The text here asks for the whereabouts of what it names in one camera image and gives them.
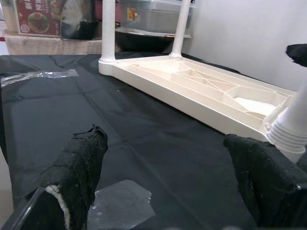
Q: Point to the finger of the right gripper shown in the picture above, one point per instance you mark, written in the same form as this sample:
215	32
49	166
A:
298	54

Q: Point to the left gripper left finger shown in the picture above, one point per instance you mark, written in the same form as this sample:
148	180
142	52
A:
76	167

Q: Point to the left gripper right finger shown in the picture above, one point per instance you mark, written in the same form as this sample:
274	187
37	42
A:
263	182

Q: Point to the white plastic table leg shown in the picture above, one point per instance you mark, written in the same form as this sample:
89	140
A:
180	26
108	28
292	119

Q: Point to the white plastic table top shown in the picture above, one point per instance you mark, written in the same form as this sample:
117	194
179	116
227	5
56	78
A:
168	79

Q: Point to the clear tape patch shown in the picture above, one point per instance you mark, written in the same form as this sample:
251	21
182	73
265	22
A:
122	203

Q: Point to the black table cloth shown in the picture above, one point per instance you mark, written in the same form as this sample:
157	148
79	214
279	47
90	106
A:
144	143

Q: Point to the clear tape strip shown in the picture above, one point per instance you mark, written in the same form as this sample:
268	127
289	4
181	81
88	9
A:
38	75

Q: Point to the beige cloth-covered bench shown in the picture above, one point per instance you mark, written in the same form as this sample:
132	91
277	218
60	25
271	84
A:
52	46

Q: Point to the black bag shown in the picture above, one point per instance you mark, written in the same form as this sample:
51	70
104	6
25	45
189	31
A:
76	22

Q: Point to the clear plastic container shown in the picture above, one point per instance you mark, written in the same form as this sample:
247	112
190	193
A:
153	14

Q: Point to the red printed cardboard box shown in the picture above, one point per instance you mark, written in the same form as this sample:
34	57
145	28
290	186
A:
36	18

